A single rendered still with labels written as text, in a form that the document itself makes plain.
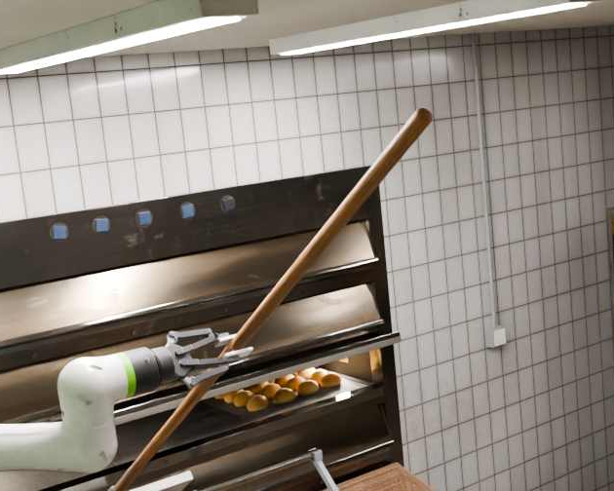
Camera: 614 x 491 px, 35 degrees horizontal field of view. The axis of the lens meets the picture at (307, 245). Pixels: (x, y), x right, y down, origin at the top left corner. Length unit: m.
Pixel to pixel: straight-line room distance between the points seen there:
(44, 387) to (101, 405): 1.42
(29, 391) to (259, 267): 0.96
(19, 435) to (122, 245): 1.49
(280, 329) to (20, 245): 1.07
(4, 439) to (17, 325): 1.29
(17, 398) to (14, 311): 0.29
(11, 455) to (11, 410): 1.31
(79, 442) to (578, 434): 3.48
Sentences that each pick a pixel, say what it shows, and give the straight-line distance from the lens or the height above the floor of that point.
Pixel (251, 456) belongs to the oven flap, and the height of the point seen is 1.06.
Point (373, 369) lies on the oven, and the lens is 4.15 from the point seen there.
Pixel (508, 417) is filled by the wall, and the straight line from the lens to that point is 4.69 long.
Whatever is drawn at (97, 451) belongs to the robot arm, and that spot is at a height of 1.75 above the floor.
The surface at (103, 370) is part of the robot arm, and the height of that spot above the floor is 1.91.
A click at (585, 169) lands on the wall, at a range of 4.93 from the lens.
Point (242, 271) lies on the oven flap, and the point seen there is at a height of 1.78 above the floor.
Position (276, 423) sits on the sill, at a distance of 3.83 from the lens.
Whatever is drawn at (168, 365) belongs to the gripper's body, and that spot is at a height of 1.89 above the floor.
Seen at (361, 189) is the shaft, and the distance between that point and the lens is 1.67.
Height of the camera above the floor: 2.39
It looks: 9 degrees down
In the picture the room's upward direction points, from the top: 6 degrees counter-clockwise
